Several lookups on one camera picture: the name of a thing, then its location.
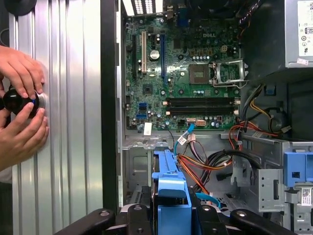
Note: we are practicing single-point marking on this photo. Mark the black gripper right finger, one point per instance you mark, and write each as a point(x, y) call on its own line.
point(207, 220)

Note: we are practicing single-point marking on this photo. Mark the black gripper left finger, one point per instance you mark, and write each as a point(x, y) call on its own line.
point(138, 220)

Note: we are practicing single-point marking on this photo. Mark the hard disk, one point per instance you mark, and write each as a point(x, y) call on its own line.
point(171, 186)

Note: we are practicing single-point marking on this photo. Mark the metal disk bay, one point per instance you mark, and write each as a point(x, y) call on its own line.
point(139, 169)

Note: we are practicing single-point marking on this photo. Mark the person's right hand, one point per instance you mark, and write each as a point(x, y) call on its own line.
point(24, 139)

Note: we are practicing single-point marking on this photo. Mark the person's left hand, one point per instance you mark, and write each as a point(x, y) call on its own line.
point(24, 73)

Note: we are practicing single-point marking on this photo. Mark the metal drive cage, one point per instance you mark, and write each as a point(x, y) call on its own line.
point(269, 191)

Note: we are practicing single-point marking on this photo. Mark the white paper label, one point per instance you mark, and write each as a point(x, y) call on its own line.
point(147, 128)

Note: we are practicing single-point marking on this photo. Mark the blue drive cage latch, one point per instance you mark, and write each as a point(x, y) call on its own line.
point(293, 166)

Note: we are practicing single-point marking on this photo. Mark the black RAM slot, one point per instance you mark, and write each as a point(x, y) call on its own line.
point(200, 99)
point(200, 104)
point(200, 114)
point(200, 109)

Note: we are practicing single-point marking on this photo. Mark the black open PC case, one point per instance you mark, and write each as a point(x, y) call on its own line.
point(107, 98)

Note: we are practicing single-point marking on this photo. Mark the metal locking lever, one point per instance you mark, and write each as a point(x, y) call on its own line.
point(230, 86)

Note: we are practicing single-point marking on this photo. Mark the green motherboard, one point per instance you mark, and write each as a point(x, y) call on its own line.
point(181, 80)

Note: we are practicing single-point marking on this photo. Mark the CPU socket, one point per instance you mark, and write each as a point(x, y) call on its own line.
point(199, 74)

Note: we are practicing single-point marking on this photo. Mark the metal socket cover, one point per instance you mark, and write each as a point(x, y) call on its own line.
point(242, 71)

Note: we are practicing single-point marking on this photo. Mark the blue expansion slot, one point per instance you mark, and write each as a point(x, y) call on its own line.
point(163, 58)

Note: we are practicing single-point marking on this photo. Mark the long black expansion slot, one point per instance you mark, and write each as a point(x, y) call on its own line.
point(134, 56)

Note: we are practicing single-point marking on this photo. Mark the silver coin battery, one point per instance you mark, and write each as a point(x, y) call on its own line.
point(154, 55)

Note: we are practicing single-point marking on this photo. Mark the white expansion slot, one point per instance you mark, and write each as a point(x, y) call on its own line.
point(144, 51)

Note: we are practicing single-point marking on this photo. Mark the short black expansion slot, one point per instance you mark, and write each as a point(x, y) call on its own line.
point(153, 41)

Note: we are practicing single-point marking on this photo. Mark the grey power supply unit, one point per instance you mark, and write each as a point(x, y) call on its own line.
point(292, 36)

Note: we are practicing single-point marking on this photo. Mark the black round object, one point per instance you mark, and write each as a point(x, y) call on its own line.
point(20, 6)

